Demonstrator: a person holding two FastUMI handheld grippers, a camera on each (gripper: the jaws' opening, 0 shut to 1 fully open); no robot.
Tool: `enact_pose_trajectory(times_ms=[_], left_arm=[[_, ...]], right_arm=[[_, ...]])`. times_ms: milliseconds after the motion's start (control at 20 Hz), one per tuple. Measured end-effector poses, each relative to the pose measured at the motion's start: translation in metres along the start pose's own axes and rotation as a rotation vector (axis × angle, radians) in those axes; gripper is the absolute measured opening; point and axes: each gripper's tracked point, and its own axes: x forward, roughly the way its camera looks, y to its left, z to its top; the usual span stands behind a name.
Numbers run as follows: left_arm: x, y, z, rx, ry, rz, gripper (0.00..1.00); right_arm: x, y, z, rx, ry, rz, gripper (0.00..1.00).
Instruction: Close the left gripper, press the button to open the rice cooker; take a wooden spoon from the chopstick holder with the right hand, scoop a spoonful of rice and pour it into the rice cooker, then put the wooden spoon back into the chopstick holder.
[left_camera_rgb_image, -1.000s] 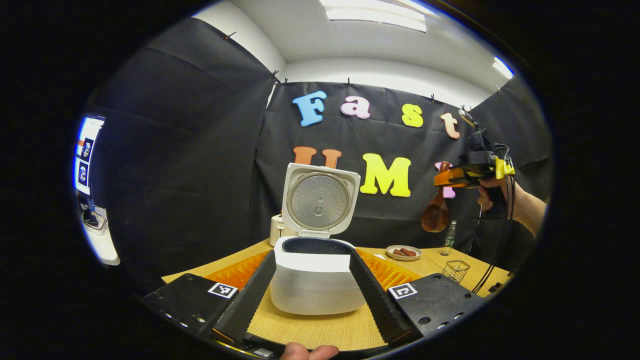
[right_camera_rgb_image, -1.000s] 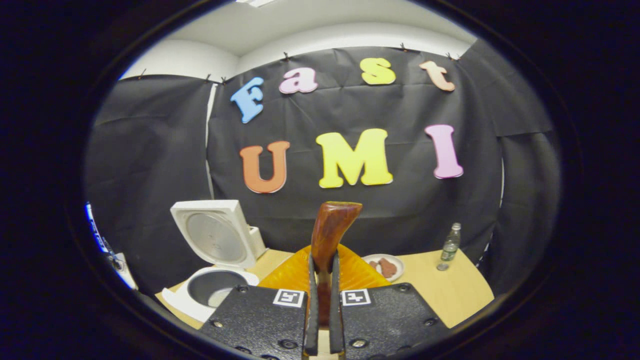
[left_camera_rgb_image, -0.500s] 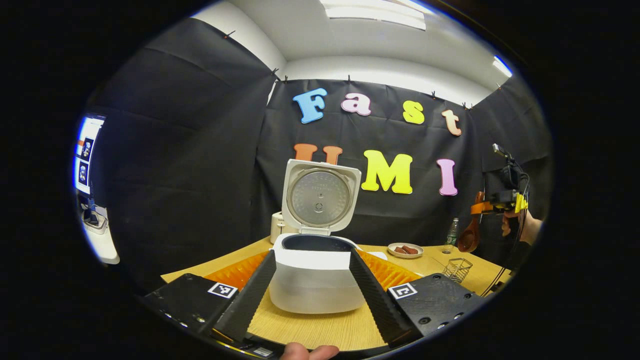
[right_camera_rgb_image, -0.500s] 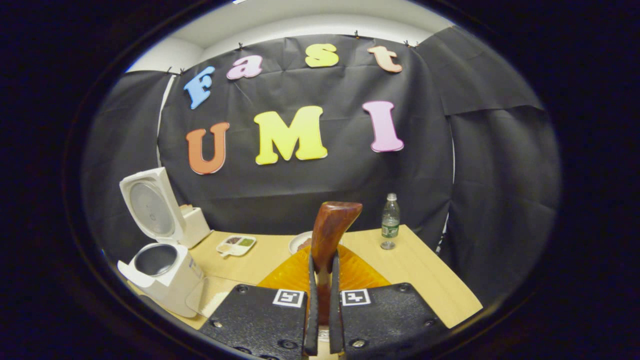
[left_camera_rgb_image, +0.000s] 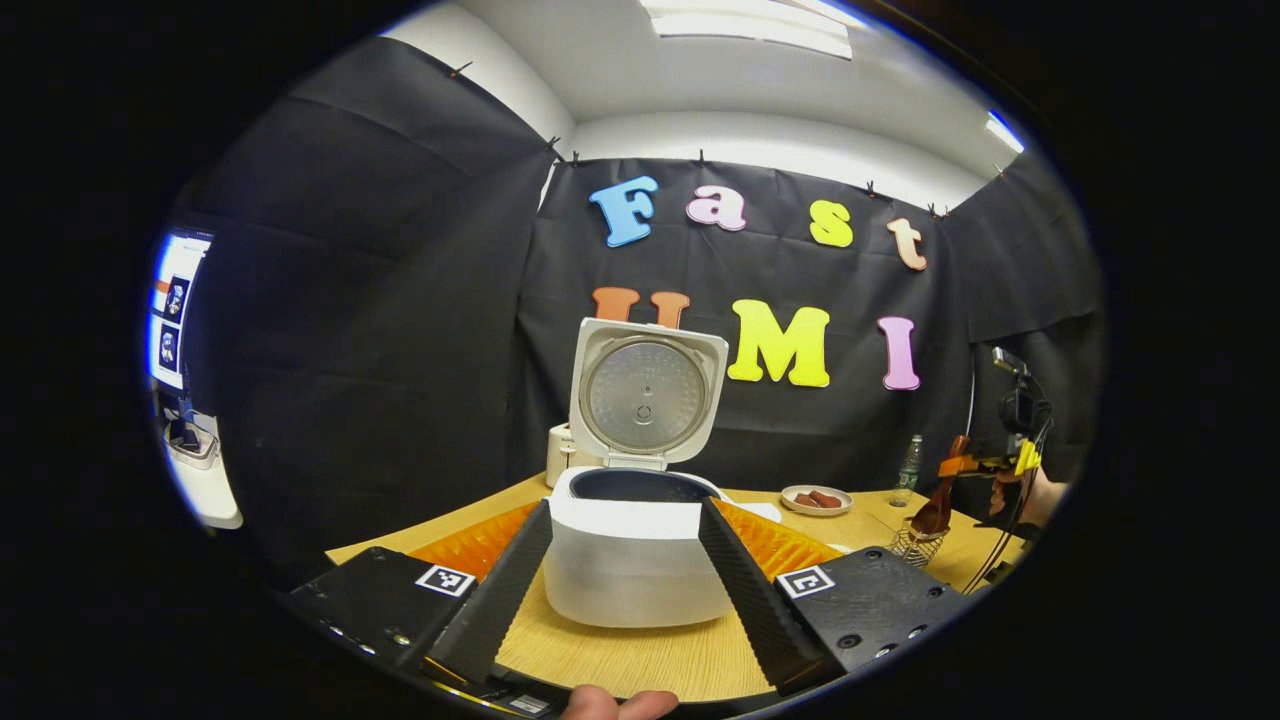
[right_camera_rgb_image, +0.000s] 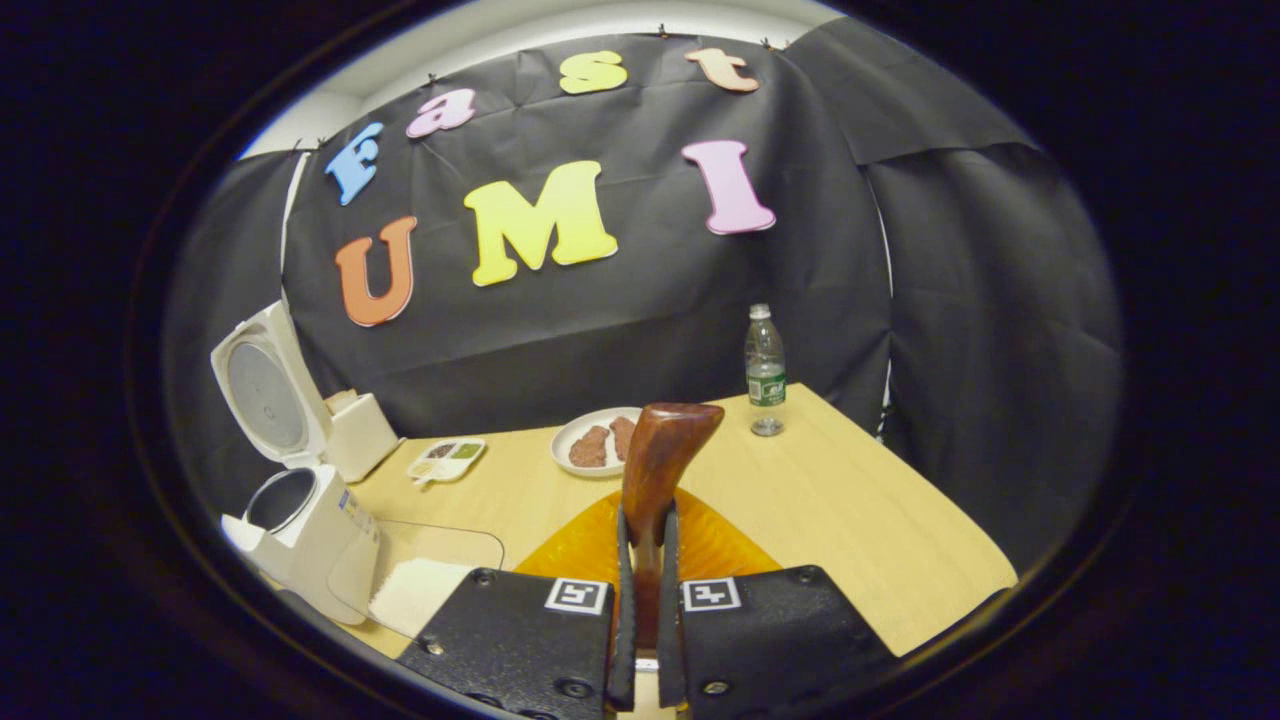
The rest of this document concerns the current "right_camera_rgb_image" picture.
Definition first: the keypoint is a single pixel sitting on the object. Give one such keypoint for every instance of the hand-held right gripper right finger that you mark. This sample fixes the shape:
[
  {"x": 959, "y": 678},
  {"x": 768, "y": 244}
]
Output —
[{"x": 770, "y": 640}]

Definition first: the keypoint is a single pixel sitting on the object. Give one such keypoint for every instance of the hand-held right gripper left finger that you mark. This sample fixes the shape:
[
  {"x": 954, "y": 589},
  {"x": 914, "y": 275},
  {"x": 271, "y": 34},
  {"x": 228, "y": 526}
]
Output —
[{"x": 530, "y": 640}]

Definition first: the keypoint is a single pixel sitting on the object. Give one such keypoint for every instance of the white rice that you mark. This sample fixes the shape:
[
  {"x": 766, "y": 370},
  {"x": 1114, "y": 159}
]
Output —
[{"x": 420, "y": 595}]

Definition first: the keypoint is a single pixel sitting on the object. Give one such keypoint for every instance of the brown wooden spoon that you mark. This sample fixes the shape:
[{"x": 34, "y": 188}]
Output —
[{"x": 660, "y": 460}]

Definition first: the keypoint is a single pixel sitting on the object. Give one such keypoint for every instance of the white rice cooker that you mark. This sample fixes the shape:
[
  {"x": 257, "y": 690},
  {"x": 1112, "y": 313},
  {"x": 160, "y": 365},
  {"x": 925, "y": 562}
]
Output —
[{"x": 310, "y": 550}]

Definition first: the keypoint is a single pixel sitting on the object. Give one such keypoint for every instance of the clear plastic box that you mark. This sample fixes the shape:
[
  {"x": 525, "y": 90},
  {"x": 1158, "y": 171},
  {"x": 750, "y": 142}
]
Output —
[{"x": 430, "y": 545}]

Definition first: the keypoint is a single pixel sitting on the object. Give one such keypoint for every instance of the white divided seasoning dish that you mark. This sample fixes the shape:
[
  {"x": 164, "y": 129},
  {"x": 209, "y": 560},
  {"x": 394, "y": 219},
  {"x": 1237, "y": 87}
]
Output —
[{"x": 447, "y": 460}]

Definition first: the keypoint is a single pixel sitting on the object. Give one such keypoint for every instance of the brown meat piece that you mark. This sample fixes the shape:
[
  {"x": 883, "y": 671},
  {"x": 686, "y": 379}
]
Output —
[
  {"x": 590, "y": 448},
  {"x": 622, "y": 435}
]

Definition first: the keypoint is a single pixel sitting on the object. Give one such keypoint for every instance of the white round plate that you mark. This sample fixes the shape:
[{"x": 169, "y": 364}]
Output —
[{"x": 562, "y": 440}]

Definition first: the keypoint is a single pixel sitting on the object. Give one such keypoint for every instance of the white toaster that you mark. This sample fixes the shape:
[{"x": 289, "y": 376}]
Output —
[{"x": 365, "y": 440}]

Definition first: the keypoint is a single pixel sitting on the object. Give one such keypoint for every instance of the clear plastic water bottle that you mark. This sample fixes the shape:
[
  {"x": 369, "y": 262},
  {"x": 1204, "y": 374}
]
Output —
[{"x": 766, "y": 380}]

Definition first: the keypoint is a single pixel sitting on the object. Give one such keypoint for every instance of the toast slice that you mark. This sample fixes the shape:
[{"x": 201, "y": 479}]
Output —
[{"x": 342, "y": 400}]

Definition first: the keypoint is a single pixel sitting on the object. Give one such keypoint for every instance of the black backdrop cloth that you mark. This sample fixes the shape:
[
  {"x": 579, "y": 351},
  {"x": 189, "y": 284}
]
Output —
[{"x": 640, "y": 330}]

